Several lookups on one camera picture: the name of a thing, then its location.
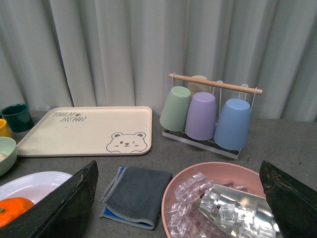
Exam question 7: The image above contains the light green bowl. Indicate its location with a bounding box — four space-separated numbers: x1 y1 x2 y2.
0 137 17 176

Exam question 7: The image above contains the white cup rack wooden handle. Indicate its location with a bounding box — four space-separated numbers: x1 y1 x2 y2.
162 73 263 159

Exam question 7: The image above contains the pink bowl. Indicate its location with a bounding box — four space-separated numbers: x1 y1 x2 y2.
161 162 265 238

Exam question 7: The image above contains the dark green mug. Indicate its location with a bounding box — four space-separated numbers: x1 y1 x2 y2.
0 104 34 133

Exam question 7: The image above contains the metal ice scoop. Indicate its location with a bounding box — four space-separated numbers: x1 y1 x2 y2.
193 184 282 238

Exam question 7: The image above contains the white ceramic plate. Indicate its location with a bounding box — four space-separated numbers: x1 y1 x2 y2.
0 171 72 204

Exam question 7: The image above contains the grey curtain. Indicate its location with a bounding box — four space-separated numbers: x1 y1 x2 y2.
0 0 317 121

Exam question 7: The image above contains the blue plastic cup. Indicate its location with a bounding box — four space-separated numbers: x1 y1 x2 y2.
213 99 251 150

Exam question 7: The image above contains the yellow mug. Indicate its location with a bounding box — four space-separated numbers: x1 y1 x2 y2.
0 119 12 138

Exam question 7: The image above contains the purple plastic cup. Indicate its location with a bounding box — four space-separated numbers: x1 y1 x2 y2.
185 92 216 141

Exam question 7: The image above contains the clear ice cube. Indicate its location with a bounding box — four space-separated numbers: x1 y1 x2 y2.
219 204 237 227
200 190 219 213
174 185 190 202

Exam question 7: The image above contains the grey blue folded cloth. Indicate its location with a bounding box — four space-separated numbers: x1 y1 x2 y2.
100 166 173 230

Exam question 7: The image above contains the orange mandarin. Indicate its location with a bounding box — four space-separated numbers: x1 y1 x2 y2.
0 197 34 227

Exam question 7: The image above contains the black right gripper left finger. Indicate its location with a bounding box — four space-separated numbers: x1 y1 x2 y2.
0 160 99 238

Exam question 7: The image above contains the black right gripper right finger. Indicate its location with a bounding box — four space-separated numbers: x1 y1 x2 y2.
259 161 317 238

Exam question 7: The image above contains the beige plastic cup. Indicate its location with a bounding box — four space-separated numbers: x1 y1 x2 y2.
187 82 210 97

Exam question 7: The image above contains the cream bear serving tray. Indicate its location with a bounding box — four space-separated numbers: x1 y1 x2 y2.
17 106 152 157

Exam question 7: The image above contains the green plastic cup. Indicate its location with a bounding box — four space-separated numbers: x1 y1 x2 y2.
159 86 191 131

